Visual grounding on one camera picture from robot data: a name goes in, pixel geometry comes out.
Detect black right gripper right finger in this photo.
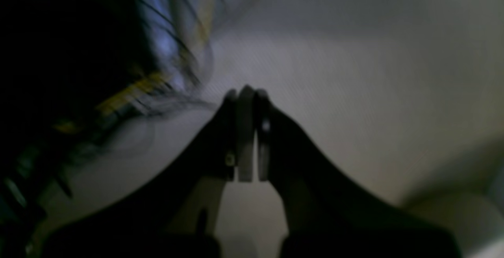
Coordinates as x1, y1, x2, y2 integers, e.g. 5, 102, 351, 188
254, 90, 461, 258

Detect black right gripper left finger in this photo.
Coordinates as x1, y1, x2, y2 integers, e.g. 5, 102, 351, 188
41, 89, 237, 258

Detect yellow cable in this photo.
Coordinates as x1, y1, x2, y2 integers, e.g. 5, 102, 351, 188
53, 0, 215, 132

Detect tangled black cables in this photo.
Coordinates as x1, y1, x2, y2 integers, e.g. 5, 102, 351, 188
130, 0, 229, 117

